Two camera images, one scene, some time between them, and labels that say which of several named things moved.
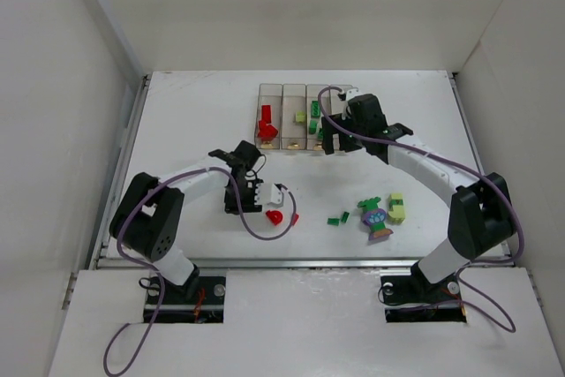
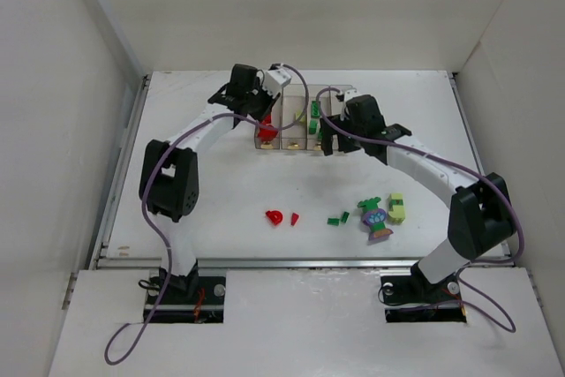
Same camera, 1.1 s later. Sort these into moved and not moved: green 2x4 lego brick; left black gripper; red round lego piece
Moved: left black gripper
Not moved: green 2x4 lego brick; red round lego piece
